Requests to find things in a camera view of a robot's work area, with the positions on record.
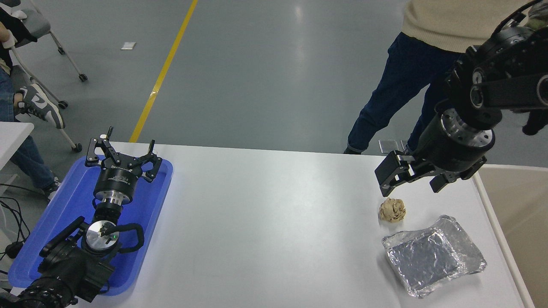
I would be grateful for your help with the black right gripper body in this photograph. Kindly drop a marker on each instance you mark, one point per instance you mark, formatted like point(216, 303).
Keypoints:
point(447, 152)

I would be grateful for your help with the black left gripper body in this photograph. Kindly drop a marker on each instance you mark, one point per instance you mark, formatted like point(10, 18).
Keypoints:
point(116, 180)

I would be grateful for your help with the silver floor plate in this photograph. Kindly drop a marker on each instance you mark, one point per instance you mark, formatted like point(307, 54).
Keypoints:
point(389, 145)

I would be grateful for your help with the crumpled tan paper ball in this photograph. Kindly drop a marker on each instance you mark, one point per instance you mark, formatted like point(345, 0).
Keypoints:
point(392, 209)

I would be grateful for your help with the blue plastic tray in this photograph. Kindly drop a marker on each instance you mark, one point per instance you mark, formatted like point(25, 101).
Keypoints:
point(141, 214)

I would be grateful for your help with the silver foil plate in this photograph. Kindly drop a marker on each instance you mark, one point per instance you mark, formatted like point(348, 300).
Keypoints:
point(428, 261)

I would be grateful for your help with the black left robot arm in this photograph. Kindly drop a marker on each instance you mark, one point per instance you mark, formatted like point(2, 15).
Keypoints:
point(64, 269)

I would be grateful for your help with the seated person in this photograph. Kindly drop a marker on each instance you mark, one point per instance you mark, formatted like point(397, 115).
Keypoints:
point(32, 162)

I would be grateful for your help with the grey wheeled chair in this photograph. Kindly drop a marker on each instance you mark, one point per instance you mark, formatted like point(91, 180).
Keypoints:
point(36, 21)

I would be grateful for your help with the small white side table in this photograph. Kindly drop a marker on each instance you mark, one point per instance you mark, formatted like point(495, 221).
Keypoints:
point(13, 137)

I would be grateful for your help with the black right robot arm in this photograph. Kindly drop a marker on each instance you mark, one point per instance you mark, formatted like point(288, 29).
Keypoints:
point(505, 85)

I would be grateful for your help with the standing person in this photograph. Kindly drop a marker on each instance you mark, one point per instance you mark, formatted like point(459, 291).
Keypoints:
point(406, 68)

